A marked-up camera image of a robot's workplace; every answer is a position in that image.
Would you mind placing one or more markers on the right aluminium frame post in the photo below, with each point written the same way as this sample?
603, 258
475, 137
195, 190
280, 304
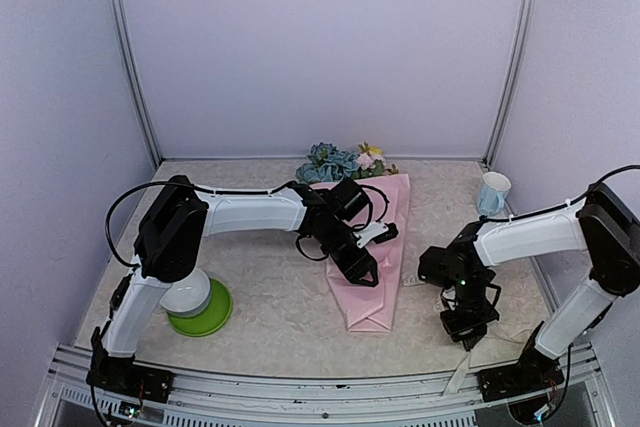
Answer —
517, 53

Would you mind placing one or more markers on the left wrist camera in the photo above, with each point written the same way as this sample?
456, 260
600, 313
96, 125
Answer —
376, 232

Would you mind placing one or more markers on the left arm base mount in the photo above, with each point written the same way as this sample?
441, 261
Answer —
133, 380

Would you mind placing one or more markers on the light blue mug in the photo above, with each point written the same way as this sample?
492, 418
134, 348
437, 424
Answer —
492, 194

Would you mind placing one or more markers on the white ceramic bowl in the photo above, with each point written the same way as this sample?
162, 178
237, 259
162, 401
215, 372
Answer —
188, 297

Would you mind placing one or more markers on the aluminium frame post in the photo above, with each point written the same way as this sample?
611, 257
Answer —
517, 53
134, 84

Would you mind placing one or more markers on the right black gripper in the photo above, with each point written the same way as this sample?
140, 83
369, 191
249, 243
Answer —
471, 334

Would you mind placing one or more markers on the front aluminium rail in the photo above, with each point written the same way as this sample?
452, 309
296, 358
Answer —
201, 398

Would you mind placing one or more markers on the left aluminium frame post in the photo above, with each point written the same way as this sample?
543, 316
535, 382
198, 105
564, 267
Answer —
134, 84

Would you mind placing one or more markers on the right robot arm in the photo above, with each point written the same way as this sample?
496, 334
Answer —
597, 226

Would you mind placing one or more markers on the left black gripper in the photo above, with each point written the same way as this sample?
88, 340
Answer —
355, 269

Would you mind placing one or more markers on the blue fake flower bunch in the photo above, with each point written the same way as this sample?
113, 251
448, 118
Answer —
327, 163

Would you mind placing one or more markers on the green plastic plate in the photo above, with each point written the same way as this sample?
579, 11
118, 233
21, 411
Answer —
216, 313

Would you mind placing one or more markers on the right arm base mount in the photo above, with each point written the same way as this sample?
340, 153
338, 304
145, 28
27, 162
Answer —
517, 379

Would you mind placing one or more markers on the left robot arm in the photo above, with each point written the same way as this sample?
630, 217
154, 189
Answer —
163, 271

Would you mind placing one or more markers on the pale pink fake flower stem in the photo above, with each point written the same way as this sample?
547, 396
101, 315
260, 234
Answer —
373, 166

